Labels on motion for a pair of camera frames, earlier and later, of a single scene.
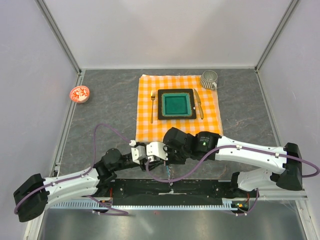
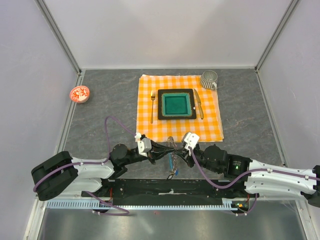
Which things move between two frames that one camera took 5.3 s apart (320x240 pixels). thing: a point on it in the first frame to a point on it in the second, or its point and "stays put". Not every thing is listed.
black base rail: (171, 191) stays put
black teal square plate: (176, 104) stays put
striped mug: (208, 80) stays put
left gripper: (147, 164) to (157, 151)
